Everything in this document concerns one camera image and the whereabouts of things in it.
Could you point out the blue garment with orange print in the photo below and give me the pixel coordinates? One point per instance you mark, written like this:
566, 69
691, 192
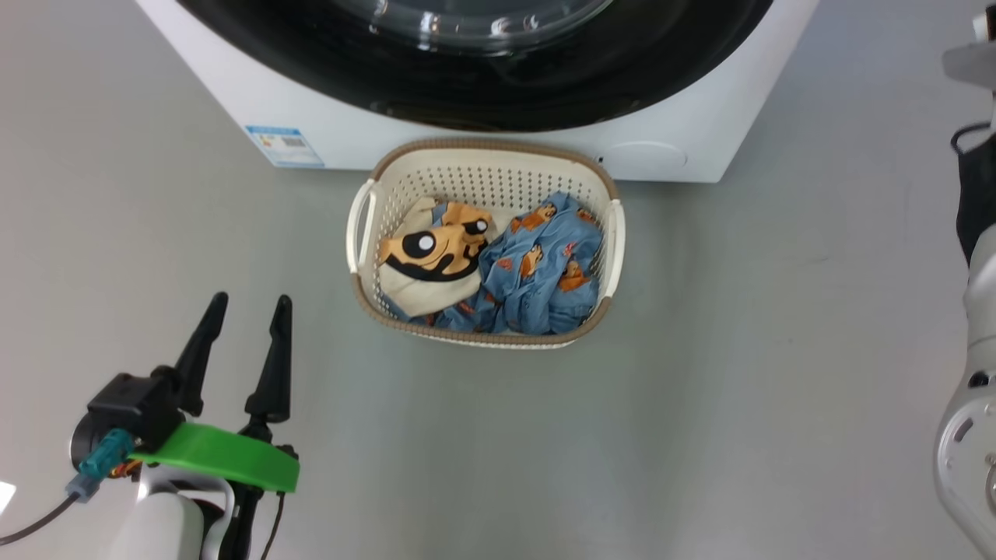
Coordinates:
537, 288

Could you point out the round black glass washer door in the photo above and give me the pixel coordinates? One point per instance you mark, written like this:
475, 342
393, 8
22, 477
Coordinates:
622, 78

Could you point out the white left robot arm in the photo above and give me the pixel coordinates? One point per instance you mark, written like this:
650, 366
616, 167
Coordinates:
163, 521

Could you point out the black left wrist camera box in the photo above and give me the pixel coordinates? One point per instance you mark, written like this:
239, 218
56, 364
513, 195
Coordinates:
132, 408

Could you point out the white front-load washing machine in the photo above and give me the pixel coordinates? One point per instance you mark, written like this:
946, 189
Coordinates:
311, 101

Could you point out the cream perforated laundry basket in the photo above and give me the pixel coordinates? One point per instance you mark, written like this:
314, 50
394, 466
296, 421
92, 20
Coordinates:
482, 171

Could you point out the cream shirt with orange cartoon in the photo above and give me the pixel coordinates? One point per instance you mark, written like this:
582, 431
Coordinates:
420, 292

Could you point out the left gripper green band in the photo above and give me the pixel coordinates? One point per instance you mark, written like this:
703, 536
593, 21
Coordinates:
226, 459

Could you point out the blue energy label sticker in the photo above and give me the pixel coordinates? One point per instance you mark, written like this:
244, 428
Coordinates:
284, 146

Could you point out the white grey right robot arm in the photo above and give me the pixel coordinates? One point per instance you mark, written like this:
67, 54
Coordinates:
976, 435

